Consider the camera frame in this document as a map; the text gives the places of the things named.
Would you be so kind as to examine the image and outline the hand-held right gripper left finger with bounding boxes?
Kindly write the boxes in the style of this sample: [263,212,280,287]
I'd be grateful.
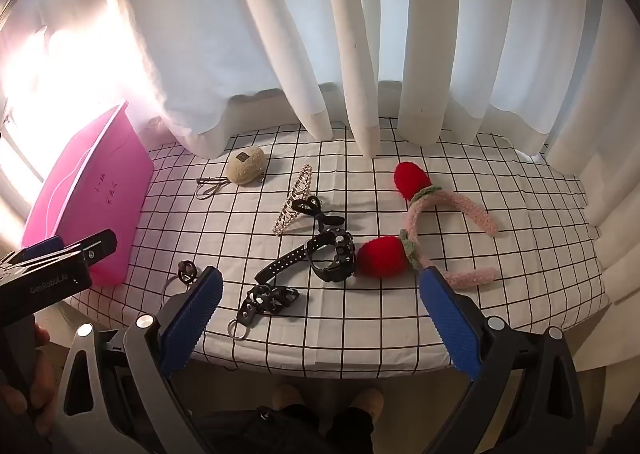
[50,266,224,454]

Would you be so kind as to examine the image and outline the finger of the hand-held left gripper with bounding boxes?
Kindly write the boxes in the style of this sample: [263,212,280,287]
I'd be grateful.
[60,229,117,265]
[21,236,67,255]

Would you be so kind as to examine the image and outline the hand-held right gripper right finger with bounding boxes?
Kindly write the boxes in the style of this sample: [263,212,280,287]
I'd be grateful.
[419,265,586,454]

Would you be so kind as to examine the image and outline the small black ring keychain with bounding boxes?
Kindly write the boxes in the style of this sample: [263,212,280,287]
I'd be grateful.
[162,260,202,305]

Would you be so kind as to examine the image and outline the pink plastic bin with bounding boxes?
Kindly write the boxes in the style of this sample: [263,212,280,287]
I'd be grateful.
[22,101,153,287]

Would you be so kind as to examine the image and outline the black studded charm keychain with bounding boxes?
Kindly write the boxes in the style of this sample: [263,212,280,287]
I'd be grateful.
[229,284,301,341]

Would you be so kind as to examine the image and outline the pink strawberry plush headband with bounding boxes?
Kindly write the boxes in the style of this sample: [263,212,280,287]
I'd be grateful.
[357,161,500,291]

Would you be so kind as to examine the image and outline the black wrist watch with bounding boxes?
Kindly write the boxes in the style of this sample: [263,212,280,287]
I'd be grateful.
[255,229,357,285]

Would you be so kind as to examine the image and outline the black bow hair tie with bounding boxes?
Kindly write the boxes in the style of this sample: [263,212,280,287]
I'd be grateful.
[291,196,346,231]

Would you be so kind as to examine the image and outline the person's left hand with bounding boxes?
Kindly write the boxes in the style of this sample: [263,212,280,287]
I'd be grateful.
[0,323,53,437]

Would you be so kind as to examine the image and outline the person's left beige shoe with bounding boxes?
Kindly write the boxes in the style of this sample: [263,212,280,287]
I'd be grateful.
[274,384,304,411]

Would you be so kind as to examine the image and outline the pearl hair claw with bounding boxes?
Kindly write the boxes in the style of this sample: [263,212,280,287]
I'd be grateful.
[272,165,313,235]

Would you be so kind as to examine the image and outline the person's dark pants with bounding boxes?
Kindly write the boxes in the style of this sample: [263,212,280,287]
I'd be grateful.
[205,404,376,454]

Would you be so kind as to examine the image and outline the beige plush pouch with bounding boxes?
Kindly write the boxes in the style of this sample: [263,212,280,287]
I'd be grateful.
[196,146,268,201]

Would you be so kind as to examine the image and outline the white curtain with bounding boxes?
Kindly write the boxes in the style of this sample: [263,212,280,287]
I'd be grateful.
[92,0,640,370]

